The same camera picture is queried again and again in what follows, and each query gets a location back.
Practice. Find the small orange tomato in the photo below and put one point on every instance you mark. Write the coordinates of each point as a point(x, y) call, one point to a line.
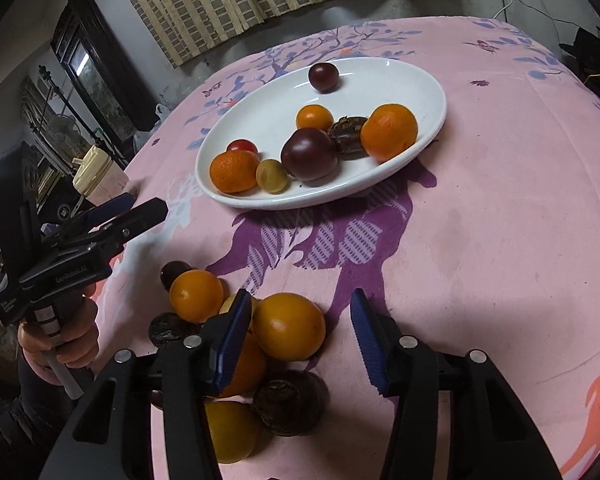
point(314, 116)

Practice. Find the pink deer print tablecloth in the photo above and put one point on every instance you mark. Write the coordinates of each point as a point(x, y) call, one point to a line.
point(489, 240)

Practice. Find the dark purple small plum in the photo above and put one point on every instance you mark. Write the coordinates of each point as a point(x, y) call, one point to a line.
point(171, 271)

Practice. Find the red cherry tomato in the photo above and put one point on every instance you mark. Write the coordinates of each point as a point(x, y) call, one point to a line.
point(242, 145)

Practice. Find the dark cherry with stem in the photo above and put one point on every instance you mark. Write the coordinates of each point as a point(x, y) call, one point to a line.
point(324, 77)

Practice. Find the small yellow green fruit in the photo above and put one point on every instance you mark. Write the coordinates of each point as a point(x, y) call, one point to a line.
point(271, 176)

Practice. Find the standing fan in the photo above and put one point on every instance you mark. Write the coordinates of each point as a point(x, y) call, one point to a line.
point(63, 128)

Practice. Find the orange yellow round fruit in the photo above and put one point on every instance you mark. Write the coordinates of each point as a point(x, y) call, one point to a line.
point(288, 327)

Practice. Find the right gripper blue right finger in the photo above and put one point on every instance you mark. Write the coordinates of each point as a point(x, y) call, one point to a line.
point(375, 334)

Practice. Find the cream lidded drink cup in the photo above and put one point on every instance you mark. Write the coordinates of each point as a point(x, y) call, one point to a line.
point(98, 177)

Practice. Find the black shelf with electronics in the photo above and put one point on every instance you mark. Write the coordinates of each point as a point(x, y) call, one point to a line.
point(584, 59)

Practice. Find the green orange round fruit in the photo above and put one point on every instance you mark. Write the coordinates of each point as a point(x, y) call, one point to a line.
point(234, 430)

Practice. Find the white oval plate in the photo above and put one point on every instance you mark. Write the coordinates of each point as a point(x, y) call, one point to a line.
point(267, 118)

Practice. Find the dark framed mirror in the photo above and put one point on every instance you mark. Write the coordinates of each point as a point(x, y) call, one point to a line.
point(101, 72)

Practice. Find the orange round tomato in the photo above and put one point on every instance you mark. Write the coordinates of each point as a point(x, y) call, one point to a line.
point(196, 295)

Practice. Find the dark purple round plum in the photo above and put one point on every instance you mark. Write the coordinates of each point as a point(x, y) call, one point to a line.
point(309, 155)

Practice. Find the person's left hand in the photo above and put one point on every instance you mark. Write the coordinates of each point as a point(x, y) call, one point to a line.
point(77, 344)

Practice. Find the large orange mandarin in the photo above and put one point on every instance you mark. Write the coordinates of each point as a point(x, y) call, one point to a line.
point(390, 130)

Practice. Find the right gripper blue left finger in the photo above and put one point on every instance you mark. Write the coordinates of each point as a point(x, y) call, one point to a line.
point(223, 336)

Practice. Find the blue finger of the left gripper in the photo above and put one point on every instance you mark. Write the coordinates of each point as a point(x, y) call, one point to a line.
point(114, 234)
point(89, 219)

